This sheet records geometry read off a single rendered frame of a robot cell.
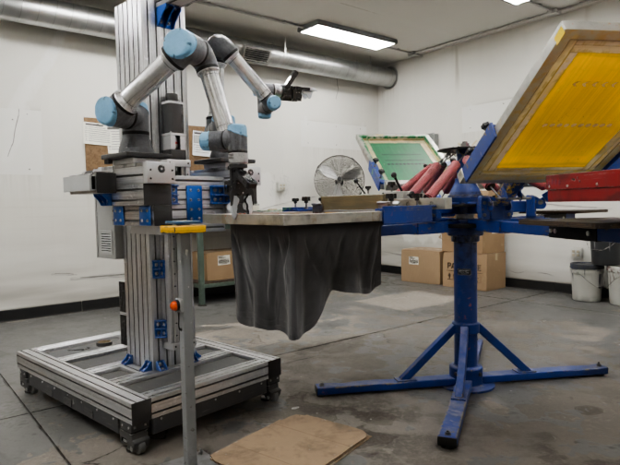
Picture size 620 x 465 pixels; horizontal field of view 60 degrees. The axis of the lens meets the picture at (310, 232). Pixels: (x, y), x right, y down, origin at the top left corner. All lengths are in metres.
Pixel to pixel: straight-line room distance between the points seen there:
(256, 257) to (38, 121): 3.92
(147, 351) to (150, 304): 0.24
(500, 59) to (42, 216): 5.28
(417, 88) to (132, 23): 5.35
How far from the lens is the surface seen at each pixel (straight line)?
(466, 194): 3.01
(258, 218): 1.96
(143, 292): 2.79
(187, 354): 2.16
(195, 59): 2.29
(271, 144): 6.85
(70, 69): 5.94
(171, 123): 2.72
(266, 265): 2.13
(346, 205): 2.45
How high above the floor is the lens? 1.02
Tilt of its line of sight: 3 degrees down
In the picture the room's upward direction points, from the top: 1 degrees counter-clockwise
